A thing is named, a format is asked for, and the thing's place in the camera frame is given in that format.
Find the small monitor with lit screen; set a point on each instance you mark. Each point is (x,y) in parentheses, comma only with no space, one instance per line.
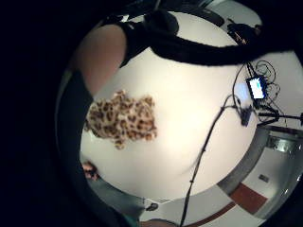
(256,88)

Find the black tripod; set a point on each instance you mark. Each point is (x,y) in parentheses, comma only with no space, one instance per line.
(274,115)

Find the leopard print plush toy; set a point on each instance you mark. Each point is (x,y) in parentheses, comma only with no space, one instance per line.
(121,118)

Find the grey metal fixture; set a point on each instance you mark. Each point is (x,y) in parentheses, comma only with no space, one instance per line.
(281,144)

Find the small grey box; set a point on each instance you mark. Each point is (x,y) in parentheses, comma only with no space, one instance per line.
(263,178)

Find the dark shoe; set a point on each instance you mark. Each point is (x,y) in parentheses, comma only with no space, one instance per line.
(152,206)

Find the black camera on stand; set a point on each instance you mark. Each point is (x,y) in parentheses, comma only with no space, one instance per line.
(246,116)

